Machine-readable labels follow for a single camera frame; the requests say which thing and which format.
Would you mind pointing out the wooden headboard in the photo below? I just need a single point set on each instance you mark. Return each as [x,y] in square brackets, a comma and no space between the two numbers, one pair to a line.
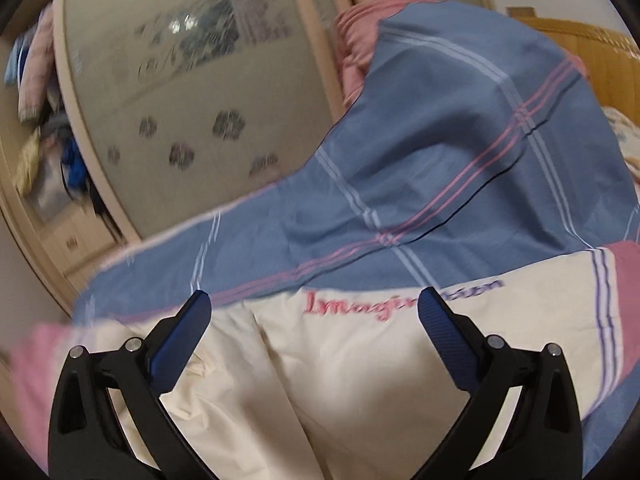
[585,40]

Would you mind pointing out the cream garment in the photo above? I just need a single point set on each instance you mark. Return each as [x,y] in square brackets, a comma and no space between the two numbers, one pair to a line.
[240,390]

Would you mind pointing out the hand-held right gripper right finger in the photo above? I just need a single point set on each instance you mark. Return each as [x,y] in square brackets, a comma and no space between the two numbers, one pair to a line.
[447,335]

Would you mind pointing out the beige wardrobe drawer unit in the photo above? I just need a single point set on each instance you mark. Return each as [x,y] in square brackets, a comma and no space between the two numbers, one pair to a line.
[80,245]

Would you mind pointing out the floral pillow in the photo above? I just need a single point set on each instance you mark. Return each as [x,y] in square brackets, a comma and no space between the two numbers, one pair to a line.
[625,140]

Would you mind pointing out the flower-patterned wardrobe sliding door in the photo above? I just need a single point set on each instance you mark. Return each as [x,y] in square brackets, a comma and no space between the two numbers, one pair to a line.
[200,110]

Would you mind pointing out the hanging clothes in wardrobe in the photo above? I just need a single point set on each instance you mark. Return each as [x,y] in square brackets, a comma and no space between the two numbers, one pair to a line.
[45,110]

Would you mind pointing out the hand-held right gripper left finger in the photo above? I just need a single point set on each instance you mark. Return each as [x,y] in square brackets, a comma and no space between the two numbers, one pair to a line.
[180,332]

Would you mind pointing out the pink folded blanket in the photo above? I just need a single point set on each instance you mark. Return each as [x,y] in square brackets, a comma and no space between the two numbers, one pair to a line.
[352,45]

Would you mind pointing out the blue plaid duvet cover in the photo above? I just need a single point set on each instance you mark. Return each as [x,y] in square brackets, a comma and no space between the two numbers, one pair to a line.
[450,160]

